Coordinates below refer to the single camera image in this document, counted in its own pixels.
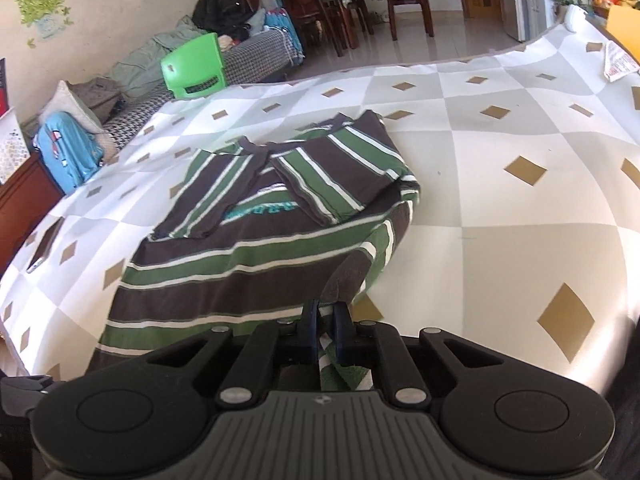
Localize grey refrigerator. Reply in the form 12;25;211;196
495;0;556;43

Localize green brown striped t-shirt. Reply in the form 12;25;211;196
87;109;421;393

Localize white printed packet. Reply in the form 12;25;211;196
602;40;640;83

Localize person's dark clothing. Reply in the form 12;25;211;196
597;310;640;480

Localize light blue printed garment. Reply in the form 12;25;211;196
34;111;106;196

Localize black jacket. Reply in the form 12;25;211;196
191;0;261;43

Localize smartphone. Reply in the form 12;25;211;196
25;217;65;275

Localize grey-green blanket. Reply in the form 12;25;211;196
107;15;211;98

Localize yellow board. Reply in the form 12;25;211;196
605;6;640;61

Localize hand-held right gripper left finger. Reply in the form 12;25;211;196
147;301;318;407

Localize blue cartoon print cloth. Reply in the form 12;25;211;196
262;9;306;68

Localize dotted white cushion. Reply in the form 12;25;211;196
95;130;121;163

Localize grey pillow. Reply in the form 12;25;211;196
37;80;108;136

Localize green plastic chair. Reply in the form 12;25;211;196
161;32;228;101

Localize white perforated basket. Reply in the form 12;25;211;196
0;107;28;186

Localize diamond patterned table cover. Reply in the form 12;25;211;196
0;5;640;401

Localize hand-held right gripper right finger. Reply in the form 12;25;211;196
334;301;503;407

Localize dark wooden dining chair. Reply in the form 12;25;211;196
270;0;351;58
377;0;436;41

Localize houndstooth covered sofa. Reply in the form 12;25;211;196
97;27;306;153

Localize green plant wall sticker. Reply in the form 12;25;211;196
14;0;76;48

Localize wooden side cabinet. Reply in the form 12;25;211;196
0;152;66;273

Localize grey garment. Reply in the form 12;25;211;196
67;76;126;123

